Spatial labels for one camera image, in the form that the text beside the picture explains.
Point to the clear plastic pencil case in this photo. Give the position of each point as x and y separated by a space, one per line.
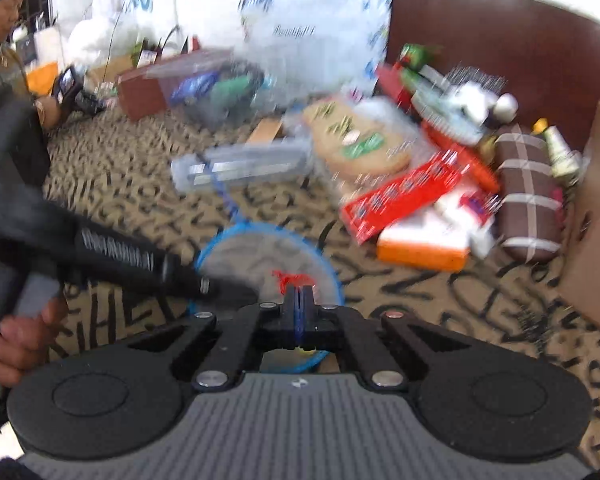
242 165

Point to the white plastic bag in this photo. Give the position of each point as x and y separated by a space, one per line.
115 15

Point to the green small box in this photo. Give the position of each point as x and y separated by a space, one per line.
415 55

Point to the clear plastic container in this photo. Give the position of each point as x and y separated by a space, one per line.
220 67

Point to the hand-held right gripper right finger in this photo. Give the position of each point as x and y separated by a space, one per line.
307 310

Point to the orange box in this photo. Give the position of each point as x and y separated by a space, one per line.
422 252

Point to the blue packet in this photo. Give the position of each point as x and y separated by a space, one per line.
195 86

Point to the letter-print desktop cloth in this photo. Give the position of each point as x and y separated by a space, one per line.
130 170

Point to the yellow-capped small tube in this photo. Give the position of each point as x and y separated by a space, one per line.
555 147

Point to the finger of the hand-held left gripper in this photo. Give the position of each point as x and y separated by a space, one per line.
210 290

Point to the blue-rimmed round mesh fan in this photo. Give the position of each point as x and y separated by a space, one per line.
275 255

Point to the red printed packet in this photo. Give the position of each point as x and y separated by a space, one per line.
405 195

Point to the wooden block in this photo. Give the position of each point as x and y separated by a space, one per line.
265 132

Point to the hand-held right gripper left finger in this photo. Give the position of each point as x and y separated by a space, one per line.
294 310

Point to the red patterned box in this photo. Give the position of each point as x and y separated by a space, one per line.
392 85

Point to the floral clear plastic bag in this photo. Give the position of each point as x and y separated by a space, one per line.
320 25

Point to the brown cardboard box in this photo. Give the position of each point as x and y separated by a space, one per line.
595 230

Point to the red-brown box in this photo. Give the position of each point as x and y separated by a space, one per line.
140 92

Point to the brown plaid case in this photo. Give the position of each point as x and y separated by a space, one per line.
527 190

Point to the dark brown wooden board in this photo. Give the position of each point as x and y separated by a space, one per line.
505 45

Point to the person's left hand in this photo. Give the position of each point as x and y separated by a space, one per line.
20 345

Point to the green plastic item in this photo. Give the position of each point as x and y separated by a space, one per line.
235 89

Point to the black hand-held device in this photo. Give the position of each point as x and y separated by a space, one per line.
72 90

